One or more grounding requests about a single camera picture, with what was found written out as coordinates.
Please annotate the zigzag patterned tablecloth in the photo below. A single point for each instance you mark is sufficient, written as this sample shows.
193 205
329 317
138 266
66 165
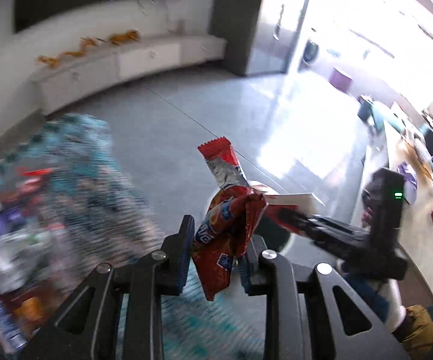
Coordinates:
66 187

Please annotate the white blue gloved right hand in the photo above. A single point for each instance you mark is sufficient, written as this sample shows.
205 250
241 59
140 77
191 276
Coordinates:
383 297

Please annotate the white TV cabinet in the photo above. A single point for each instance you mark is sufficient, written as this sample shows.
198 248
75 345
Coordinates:
111 66

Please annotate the white red paper carton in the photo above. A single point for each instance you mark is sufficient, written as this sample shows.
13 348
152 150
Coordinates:
295 204

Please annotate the pile of trash wrappers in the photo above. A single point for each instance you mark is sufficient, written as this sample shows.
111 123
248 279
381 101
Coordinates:
34 259

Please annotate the red snack wrapper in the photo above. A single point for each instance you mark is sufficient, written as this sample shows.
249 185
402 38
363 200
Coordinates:
214 270

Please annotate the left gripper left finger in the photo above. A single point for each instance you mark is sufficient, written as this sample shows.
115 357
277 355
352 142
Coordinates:
86 324

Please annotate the long beige table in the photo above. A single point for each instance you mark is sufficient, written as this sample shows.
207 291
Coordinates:
389 148

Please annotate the golden tiger figurine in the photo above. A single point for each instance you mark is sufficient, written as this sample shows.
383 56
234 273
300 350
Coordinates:
119 39

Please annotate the golden dragon figurine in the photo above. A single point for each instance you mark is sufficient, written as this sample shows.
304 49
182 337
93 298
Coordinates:
53 62

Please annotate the grey refrigerator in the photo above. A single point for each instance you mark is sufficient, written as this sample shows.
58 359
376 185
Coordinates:
261 35

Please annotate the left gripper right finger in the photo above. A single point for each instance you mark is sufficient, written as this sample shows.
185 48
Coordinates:
312 313

